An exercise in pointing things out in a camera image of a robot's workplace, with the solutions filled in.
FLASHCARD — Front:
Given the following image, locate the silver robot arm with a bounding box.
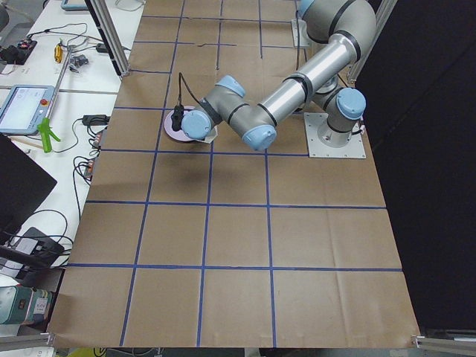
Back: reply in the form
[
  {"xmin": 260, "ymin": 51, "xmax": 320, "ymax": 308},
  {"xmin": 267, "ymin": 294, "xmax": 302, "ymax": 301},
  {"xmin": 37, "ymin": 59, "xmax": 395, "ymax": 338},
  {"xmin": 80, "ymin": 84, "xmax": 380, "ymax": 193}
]
[
  {"xmin": 298, "ymin": 0, "xmax": 336, "ymax": 44},
  {"xmin": 181, "ymin": 1, "xmax": 376, "ymax": 151}
]

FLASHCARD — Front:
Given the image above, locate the lavender plate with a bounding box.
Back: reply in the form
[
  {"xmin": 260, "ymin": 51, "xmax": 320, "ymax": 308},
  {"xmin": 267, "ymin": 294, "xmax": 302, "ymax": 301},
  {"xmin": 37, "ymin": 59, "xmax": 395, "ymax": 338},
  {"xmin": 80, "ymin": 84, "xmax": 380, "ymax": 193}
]
[{"xmin": 164, "ymin": 106, "xmax": 202, "ymax": 144}]

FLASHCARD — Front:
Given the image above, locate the black power adapter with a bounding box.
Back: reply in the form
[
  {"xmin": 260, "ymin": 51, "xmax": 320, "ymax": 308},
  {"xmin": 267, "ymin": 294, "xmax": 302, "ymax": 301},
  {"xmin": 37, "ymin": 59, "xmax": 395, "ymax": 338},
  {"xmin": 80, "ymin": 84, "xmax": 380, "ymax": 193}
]
[{"xmin": 82, "ymin": 115, "xmax": 110, "ymax": 126}]

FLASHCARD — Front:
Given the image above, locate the green plastic clamp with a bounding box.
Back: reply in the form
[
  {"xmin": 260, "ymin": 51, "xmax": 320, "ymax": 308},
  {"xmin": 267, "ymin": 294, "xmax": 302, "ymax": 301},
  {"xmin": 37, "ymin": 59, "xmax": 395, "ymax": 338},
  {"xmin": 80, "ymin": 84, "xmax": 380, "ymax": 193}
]
[{"xmin": 37, "ymin": 118, "xmax": 61, "ymax": 153}]

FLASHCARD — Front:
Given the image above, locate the long metal rod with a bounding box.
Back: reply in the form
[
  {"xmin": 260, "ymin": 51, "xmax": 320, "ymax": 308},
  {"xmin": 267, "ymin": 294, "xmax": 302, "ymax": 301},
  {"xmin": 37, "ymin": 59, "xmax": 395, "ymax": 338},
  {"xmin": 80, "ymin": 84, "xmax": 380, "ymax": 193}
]
[{"xmin": 45, "ymin": 45, "xmax": 73, "ymax": 119}]

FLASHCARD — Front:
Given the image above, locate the black monitor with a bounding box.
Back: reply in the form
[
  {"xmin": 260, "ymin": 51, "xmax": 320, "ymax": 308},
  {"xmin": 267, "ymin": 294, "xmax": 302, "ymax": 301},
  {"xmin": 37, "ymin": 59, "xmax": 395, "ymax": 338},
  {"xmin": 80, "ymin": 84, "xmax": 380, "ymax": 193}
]
[{"xmin": 1, "ymin": 135, "xmax": 57, "ymax": 243}]

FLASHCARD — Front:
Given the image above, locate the yellow tool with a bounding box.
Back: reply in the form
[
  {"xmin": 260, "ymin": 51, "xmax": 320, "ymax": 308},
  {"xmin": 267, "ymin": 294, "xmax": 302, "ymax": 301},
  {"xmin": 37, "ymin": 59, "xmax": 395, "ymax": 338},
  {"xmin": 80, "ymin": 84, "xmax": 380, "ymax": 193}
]
[{"xmin": 54, "ymin": 43, "xmax": 63, "ymax": 63}]

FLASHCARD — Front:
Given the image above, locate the teach pendant tablet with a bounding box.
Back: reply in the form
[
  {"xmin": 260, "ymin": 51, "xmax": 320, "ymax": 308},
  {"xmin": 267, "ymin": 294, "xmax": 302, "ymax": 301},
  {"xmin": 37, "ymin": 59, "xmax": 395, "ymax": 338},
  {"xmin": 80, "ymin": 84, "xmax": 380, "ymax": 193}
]
[{"xmin": 1, "ymin": 85, "xmax": 54, "ymax": 135}]

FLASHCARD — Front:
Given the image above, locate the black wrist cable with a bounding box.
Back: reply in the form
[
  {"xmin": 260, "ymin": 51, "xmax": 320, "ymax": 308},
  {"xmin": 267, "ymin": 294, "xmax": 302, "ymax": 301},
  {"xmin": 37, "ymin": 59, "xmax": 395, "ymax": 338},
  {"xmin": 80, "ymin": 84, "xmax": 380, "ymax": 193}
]
[{"xmin": 173, "ymin": 72, "xmax": 204, "ymax": 131}]

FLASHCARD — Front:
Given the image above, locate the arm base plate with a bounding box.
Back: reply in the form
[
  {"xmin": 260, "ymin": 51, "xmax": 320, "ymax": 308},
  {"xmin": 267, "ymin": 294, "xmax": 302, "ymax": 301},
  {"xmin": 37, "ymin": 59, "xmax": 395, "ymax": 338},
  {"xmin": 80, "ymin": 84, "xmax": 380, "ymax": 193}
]
[
  {"xmin": 291, "ymin": 19, "xmax": 312, "ymax": 48},
  {"xmin": 303, "ymin": 112, "xmax": 367, "ymax": 159}
]

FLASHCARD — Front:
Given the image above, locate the aluminium frame post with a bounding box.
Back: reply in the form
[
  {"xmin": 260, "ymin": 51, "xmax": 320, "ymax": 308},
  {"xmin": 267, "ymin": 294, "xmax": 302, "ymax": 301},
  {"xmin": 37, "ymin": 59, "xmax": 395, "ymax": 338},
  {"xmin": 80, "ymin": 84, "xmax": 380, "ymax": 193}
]
[{"xmin": 85, "ymin": 0, "xmax": 130, "ymax": 77}]

